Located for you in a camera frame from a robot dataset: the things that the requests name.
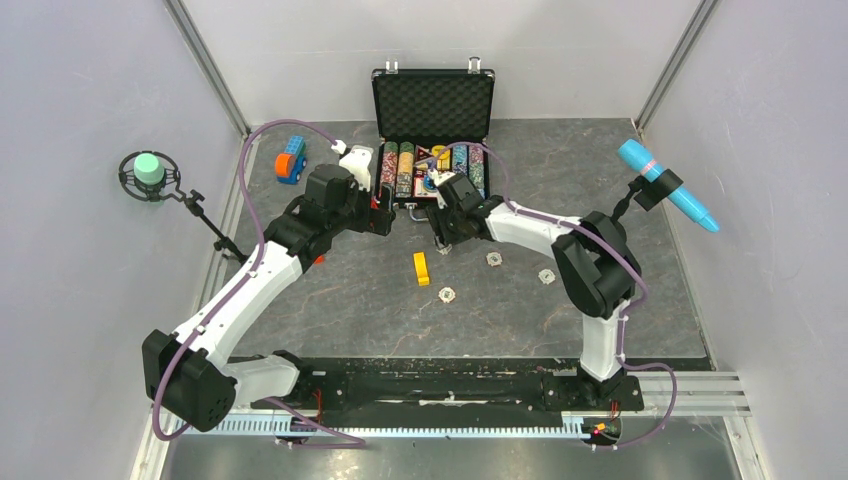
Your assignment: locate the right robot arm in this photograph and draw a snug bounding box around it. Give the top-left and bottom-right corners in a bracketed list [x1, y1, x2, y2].
[427, 173, 644, 408]

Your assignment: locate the yellow arch block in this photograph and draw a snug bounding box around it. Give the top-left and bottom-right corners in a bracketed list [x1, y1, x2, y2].
[413, 252, 430, 286]

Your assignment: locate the blue microphone on stand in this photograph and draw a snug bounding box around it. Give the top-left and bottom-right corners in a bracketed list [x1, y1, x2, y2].
[611, 139, 720, 233]

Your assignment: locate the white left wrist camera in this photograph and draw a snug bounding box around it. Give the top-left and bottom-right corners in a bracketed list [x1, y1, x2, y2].
[331, 140, 374, 192]

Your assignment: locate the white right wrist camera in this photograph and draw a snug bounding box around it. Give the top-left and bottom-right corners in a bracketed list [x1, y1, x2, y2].
[425, 168, 454, 192]

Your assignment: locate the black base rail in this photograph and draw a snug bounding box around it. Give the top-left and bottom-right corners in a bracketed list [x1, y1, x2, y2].
[282, 357, 645, 428]

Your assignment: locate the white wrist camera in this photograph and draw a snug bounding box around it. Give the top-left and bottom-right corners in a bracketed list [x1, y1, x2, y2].
[425, 168, 454, 192]
[331, 140, 374, 192]

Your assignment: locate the red poker chip near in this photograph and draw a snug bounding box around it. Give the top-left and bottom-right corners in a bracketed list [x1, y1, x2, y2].
[438, 287, 456, 304]

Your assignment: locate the red 100 poker chip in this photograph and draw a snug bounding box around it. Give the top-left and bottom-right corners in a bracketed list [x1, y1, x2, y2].
[485, 252, 503, 267]

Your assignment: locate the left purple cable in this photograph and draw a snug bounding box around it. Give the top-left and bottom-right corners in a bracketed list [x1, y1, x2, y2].
[150, 119, 367, 450]

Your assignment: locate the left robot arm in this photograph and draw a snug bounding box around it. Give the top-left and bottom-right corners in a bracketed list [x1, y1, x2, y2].
[142, 152, 394, 432]

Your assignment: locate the black poker chip case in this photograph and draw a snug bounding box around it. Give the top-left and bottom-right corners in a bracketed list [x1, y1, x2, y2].
[371, 56, 495, 209]

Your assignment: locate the green microphone on stand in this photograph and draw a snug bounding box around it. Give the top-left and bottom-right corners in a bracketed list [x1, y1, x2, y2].
[117, 150, 248, 264]

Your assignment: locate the yellow dealer button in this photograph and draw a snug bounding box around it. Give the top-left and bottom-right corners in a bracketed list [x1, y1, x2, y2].
[431, 145, 451, 170]

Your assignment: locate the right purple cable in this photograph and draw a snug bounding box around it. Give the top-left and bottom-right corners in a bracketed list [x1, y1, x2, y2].
[429, 140, 678, 452]

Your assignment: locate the blue orange toy car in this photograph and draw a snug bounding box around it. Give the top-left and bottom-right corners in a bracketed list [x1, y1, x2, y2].
[274, 135, 306, 185]

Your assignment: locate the purple cable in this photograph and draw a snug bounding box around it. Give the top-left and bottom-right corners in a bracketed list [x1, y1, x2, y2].
[150, 119, 367, 450]
[429, 140, 678, 452]

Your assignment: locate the grey poker chip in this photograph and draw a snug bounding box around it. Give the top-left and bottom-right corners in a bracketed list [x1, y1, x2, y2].
[537, 269, 556, 285]

